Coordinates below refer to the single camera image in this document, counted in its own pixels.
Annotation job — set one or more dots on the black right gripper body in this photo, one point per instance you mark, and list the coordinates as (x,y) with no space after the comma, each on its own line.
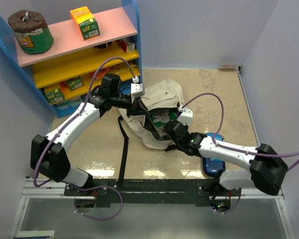
(185,126)

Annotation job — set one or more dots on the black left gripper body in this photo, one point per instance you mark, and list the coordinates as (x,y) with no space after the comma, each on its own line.
(125,102)

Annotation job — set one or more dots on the blue pencil case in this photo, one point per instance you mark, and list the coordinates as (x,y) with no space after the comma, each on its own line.
(211,166)

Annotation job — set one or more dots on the beige canvas backpack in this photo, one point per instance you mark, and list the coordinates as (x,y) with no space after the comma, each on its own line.
(158,105)

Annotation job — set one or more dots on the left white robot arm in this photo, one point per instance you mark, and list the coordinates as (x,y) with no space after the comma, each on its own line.
(49,153)

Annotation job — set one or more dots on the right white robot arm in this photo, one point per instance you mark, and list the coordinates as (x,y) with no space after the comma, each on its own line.
(260,167)

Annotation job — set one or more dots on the yellow snack bag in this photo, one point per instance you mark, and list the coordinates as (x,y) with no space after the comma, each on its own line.
(122,68)

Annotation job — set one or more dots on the brown green toilet roll pack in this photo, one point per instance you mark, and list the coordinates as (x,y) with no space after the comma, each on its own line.
(31,31)

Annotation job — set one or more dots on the orange snack packet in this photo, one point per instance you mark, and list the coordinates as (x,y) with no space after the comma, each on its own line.
(102,72)

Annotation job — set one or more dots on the green sponge box middle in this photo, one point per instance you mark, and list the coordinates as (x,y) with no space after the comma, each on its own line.
(74,83)

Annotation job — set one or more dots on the blue wooden shelf unit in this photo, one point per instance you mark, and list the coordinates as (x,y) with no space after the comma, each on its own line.
(70,56)

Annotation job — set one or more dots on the black object on shelf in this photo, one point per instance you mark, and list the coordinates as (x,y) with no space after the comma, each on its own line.
(103,46)

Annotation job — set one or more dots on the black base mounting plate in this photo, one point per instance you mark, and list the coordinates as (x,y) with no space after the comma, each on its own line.
(198,192)

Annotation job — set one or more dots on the green sponge box left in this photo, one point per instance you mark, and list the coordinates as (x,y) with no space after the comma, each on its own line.
(54,95)

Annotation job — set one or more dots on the red white small box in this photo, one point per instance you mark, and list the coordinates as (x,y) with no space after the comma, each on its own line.
(126,44)

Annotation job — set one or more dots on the orange green sponge box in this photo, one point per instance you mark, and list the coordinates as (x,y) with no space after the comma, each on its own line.
(86,23)

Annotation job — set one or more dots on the small white orange label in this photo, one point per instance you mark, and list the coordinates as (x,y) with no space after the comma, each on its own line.
(228,67)

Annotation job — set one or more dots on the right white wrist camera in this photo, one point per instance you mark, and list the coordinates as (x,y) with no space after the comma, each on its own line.
(186,116)

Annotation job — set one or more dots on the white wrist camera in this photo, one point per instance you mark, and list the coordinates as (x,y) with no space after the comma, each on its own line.
(137,90)
(186,116)

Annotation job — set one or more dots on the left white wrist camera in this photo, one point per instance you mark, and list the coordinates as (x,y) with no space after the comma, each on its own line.
(137,90)

